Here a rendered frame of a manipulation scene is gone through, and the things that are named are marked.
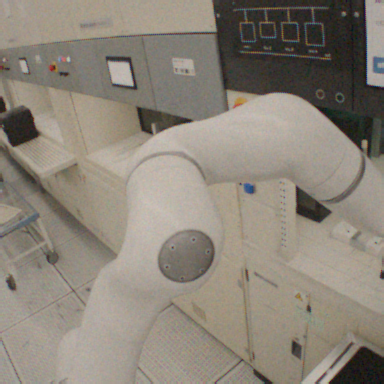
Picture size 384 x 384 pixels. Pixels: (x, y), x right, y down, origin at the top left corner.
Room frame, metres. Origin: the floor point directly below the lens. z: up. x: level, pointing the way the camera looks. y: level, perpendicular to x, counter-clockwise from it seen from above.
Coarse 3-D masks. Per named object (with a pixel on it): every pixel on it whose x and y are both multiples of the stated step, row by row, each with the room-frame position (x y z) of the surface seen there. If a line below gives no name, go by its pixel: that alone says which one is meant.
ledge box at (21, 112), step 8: (8, 112) 2.94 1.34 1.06; (16, 112) 2.87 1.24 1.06; (24, 112) 2.87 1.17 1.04; (0, 120) 2.93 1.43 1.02; (8, 120) 2.79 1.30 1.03; (16, 120) 2.82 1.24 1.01; (24, 120) 2.85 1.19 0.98; (32, 120) 2.88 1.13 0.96; (8, 128) 2.77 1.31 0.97; (16, 128) 2.81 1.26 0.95; (24, 128) 2.85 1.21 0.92; (32, 128) 2.88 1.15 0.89; (8, 136) 2.78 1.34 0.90; (16, 136) 2.80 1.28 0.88; (24, 136) 2.84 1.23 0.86; (32, 136) 2.87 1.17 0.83; (16, 144) 2.79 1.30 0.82
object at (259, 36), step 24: (240, 0) 0.94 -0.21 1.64; (264, 0) 0.87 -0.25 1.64; (288, 0) 0.82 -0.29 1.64; (312, 0) 0.76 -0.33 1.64; (336, 0) 0.72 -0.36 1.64; (240, 24) 0.94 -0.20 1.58; (264, 24) 0.88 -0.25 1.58; (288, 24) 0.82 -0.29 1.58; (312, 24) 0.77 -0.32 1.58; (336, 24) 0.72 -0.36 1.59; (240, 48) 0.95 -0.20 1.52; (264, 48) 0.89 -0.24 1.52; (288, 48) 0.83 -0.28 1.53; (312, 48) 0.77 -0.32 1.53; (336, 48) 0.72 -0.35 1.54
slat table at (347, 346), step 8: (344, 336) 0.61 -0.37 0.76; (352, 336) 0.60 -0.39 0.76; (344, 344) 0.58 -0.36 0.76; (352, 344) 0.58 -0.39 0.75; (360, 344) 0.57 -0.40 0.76; (368, 344) 0.56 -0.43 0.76; (336, 352) 0.56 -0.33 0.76; (344, 352) 0.57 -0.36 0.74; (352, 352) 0.55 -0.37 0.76; (328, 360) 0.55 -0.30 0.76; (336, 360) 0.54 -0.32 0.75; (344, 360) 0.53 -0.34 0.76; (320, 368) 0.53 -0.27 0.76; (328, 368) 0.52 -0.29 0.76; (336, 368) 0.51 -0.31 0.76; (312, 376) 0.51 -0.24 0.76; (320, 376) 0.50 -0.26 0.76; (328, 376) 0.50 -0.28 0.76
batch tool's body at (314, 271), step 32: (224, 0) 0.98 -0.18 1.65; (352, 0) 0.69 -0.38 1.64; (224, 32) 1.00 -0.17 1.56; (352, 32) 0.69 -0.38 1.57; (224, 64) 1.01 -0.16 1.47; (256, 64) 0.91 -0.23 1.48; (288, 64) 0.83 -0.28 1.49; (352, 64) 0.69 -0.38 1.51; (256, 96) 0.93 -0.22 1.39; (352, 96) 0.69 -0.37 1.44; (352, 128) 1.14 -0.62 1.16; (256, 192) 0.96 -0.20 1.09; (288, 192) 0.86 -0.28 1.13; (256, 224) 0.97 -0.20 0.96; (288, 224) 0.86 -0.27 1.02; (320, 224) 1.02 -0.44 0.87; (256, 256) 0.97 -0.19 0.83; (288, 256) 0.86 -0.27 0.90; (320, 256) 0.86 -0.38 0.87; (352, 256) 0.82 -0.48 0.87; (256, 288) 0.97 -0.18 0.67; (288, 288) 0.85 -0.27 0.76; (320, 288) 0.75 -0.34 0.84; (352, 288) 0.69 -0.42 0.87; (256, 320) 0.98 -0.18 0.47; (288, 320) 0.85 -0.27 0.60; (352, 320) 0.64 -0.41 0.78; (256, 352) 0.99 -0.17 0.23; (288, 352) 0.84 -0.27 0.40; (320, 352) 0.72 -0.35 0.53
